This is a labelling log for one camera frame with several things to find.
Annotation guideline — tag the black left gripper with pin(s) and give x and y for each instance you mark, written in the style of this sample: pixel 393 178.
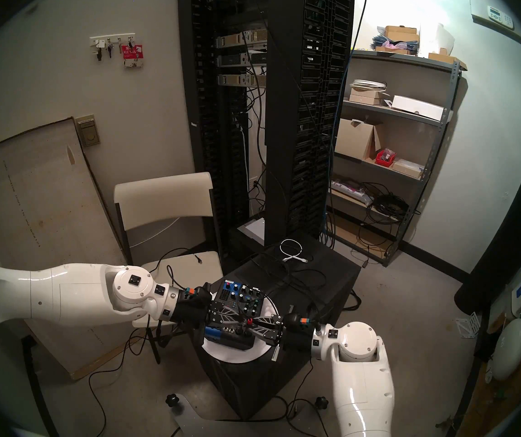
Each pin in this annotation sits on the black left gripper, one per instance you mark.
pixel 192 306

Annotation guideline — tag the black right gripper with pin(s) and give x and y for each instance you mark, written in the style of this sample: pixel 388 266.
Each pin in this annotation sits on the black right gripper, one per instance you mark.
pixel 297 331

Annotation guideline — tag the black and blue audio mixer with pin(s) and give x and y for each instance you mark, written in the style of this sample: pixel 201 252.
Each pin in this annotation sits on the black and blue audio mixer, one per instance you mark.
pixel 237 295

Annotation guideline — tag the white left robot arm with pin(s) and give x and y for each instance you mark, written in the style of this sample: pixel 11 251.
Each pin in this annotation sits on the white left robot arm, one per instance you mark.
pixel 60 295

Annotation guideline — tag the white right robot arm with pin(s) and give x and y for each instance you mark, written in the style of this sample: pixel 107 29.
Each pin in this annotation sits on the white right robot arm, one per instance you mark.
pixel 360 377

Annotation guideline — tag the white round plate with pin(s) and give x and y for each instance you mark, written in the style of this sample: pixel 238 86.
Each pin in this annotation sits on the white round plate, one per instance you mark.
pixel 235 355

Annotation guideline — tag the black star knob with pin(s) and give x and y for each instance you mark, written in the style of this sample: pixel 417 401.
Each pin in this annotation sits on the black star knob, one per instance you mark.
pixel 321 402
pixel 172 400

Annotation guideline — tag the grey flat box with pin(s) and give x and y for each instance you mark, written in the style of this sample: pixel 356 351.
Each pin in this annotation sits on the grey flat box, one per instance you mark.
pixel 253 229

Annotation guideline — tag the flat brown cardboard sheet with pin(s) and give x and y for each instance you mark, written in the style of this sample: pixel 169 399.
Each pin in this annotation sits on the flat brown cardboard sheet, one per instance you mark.
pixel 356 233

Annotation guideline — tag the beige folding chair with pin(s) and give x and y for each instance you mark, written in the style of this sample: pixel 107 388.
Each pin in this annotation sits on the beige folding chair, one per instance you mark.
pixel 160 199

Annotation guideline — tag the white and pink package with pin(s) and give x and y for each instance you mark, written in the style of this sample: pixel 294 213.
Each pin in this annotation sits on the white and pink package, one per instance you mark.
pixel 349 188

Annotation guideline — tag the small red bin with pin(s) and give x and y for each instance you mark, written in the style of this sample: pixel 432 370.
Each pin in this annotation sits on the small red bin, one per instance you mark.
pixel 384 158

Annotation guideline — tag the open cardboard box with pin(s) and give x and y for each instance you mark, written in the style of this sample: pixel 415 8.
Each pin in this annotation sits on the open cardboard box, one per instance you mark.
pixel 354 140

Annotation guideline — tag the black server rack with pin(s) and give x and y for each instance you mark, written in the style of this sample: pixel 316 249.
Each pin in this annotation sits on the black server rack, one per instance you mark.
pixel 288 122

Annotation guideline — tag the flat tan box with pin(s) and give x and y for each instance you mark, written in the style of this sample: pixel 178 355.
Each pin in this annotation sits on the flat tan box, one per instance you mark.
pixel 407 167

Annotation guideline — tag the large pale wooden board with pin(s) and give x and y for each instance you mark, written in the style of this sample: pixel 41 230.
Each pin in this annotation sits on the large pale wooden board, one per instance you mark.
pixel 37 204

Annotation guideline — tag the beige rack unit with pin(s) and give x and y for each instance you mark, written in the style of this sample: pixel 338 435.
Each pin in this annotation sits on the beige rack unit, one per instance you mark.
pixel 233 40
pixel 235 79

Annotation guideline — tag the white oval device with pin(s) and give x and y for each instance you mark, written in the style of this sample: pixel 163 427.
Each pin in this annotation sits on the white oval device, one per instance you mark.
pixel 508 349

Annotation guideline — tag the small beige box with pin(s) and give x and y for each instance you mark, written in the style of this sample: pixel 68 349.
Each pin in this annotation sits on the small beige box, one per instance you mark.
pixel 365 99

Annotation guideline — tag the large black foam panel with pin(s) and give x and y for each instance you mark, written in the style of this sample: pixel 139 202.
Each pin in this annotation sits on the large black foam panel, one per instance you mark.
pixel 506 240

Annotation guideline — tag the dark grey rack unit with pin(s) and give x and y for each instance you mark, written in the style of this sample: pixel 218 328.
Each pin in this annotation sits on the dark grey rack unit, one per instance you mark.
pixel 237 59

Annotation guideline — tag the white flat box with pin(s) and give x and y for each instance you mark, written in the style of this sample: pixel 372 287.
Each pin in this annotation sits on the white flat box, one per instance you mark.
pixel 417 106

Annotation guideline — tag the dark hanging key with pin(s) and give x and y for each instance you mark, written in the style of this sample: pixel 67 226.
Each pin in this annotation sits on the dark hanging key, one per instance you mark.
pixel 100 53
pixel 110 50

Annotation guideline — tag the grey metal shelf unit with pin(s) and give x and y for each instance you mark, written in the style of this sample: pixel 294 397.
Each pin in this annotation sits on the grey metal shelf unit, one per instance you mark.
pixel 401 59

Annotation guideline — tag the white key hook rack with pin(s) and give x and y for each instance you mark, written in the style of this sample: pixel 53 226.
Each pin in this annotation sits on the white key hook rack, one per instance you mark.
pixel 115 38

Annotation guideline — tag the pink and blue bag stack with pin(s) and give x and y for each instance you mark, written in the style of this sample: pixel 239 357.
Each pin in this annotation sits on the pink and blue bag stack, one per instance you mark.
pixel 392 45

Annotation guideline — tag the closed cardboard box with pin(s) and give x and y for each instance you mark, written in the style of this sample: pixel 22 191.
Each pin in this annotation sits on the closed cardboard box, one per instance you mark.
pixel 401 33

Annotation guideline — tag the white paper bag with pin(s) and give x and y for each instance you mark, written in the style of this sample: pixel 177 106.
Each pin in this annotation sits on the white paper bag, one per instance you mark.
pixel 438 38

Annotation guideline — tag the white alarm keypad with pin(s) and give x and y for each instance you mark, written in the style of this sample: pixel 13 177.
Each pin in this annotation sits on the white alarm keypad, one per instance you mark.
pixel 499 16

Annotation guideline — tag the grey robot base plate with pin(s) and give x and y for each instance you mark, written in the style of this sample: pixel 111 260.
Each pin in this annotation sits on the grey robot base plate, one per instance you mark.
pixel 192 418

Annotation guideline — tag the white lattice bracket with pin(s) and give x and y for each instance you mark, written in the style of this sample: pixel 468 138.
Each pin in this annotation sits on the white lattice bracket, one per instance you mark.
pixel 467 324

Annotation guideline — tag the beige wall control plate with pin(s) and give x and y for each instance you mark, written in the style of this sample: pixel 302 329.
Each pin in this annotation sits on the beige wall control plate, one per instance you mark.
pixel 88 133

